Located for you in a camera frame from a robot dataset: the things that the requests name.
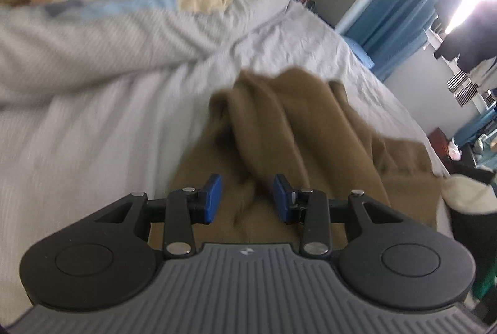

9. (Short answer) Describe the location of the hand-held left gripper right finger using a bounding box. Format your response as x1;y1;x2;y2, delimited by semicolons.
273;174;402;259

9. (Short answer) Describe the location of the pale grey duvet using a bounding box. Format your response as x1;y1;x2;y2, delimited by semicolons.
0;0;292;106

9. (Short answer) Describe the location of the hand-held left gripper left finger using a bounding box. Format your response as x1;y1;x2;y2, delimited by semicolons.
95;174;224;259

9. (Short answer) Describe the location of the bed with pale sheet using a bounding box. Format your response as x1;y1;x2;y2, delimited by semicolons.
0;0;452;319

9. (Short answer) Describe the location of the pale pink bag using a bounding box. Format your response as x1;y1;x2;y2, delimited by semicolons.
446;139;462;161

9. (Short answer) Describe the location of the brown hoodie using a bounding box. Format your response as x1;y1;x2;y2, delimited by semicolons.
149;66;451;253

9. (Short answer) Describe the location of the hanging white and beige garment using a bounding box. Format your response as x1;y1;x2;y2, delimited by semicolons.
472;58;497;87

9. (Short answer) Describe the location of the dark red box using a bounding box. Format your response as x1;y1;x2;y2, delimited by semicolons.
430;128;453;165

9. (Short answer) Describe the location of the black garment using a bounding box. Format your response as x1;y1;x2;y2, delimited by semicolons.
450;159;497;273

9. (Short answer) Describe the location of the hanging striped garment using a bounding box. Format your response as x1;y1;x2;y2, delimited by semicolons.
446;71;481;108

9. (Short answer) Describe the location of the hanging black jacket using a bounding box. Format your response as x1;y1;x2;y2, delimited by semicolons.
431;0;497;68

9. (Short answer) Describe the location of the light blue curtain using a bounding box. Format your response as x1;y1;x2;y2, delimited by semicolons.
454;108;497;149

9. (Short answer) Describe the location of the green hoodie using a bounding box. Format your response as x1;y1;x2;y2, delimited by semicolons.
472;268;492;300

